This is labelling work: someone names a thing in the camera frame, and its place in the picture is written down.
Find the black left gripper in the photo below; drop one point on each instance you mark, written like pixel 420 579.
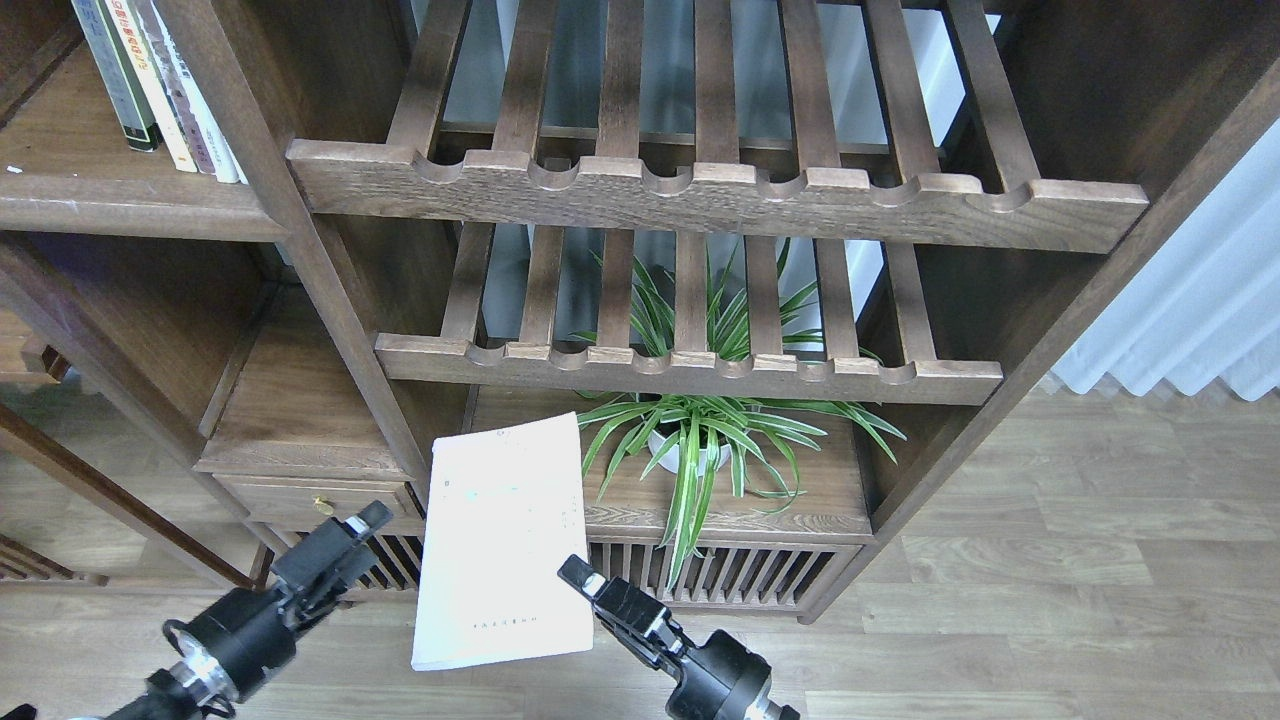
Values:
pixel 314 575

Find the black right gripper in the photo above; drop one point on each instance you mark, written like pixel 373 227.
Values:
pixel 643 625

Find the lavender white paperback book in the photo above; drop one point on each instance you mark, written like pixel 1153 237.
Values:
pixel 504 512

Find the colourful 300 paperback book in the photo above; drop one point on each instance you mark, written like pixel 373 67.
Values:
pixel 151 82

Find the green and black thick book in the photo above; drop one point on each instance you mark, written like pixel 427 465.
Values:
pixel 116 70

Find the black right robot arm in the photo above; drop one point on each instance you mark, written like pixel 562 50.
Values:
pixel 721 679

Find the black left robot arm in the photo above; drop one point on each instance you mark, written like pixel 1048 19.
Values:
pixel 233 648

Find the brass drawer knob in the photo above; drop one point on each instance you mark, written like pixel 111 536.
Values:
pixel 324 506

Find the white plant pot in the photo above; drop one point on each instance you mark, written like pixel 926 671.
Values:
pixel 669 456

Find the spider plant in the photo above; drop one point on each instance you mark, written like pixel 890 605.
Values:
pixel 752 440

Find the dark wooden bookshelf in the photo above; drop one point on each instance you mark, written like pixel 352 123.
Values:
pixel 969 182

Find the white upright book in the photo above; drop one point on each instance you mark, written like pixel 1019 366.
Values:
pixel 242 177
pixel 209 128

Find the wooden furniture at left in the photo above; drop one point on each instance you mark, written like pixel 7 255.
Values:
pixel 51 519

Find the white curtain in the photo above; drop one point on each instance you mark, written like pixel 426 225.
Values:
pixel 1206 307

